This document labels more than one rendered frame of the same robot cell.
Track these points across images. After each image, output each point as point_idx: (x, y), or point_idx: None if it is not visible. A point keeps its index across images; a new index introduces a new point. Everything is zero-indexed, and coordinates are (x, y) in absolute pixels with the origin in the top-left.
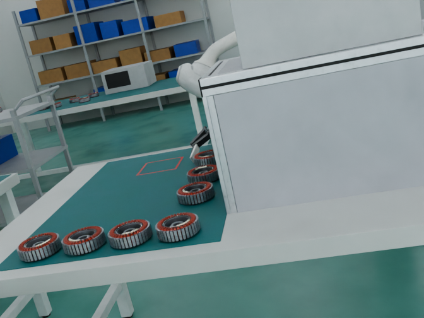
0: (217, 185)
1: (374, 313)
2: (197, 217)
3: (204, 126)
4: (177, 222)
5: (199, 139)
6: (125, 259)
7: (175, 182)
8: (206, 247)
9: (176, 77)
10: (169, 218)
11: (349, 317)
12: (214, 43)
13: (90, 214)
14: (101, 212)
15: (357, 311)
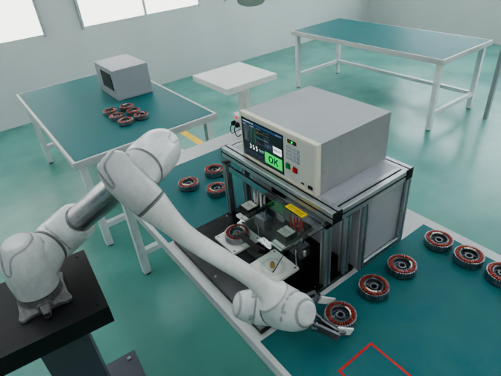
0: (374, 273)
1: (255, 354)
2: (426, 233)
3: (314, 323)
4: (437, 240)
5: (331, 326)
6: (477, 248)
7: (394, 311)
8: (432, 225)
9: (315, 312)
10: (440, 243)
11: (268, 367)
12: (252, 267)
13: (489, 327)
14: (479, 319)
15: (258, 366)
